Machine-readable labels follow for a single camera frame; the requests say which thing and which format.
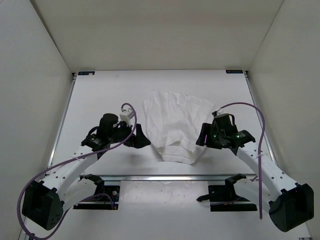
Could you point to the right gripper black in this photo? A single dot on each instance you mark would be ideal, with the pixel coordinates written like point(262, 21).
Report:
point(204, 138)

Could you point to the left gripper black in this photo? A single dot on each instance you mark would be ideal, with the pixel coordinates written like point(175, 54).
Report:
point(138, 139)

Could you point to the white pleated skirt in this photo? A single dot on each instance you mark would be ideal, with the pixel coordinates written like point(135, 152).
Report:
point(173, 124)

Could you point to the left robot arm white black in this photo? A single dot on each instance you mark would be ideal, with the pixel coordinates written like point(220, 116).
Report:
point(46, 200)

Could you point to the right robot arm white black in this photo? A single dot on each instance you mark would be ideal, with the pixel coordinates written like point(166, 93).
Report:
point(288, 203)

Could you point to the right blue corner label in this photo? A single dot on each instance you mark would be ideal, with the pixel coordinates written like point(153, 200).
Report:
point(234, 71)

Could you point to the blue corner label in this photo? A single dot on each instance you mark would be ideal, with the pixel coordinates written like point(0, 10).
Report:
point(234, 71)
point(86, 73)

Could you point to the left blue corner label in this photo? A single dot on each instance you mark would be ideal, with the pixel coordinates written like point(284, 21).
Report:
point(86, 73)

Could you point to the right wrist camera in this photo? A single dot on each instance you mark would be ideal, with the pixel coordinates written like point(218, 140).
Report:
point(219, 113)

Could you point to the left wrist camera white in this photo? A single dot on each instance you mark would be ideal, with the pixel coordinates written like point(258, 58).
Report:
point(126, 115)

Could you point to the aluminium front table rail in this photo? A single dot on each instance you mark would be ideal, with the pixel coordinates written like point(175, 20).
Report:
point(165, 178)

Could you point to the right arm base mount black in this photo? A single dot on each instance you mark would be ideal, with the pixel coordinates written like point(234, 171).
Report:
point(223, 198)

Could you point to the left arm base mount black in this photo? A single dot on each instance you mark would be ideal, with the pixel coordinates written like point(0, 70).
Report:
point(105, 197)

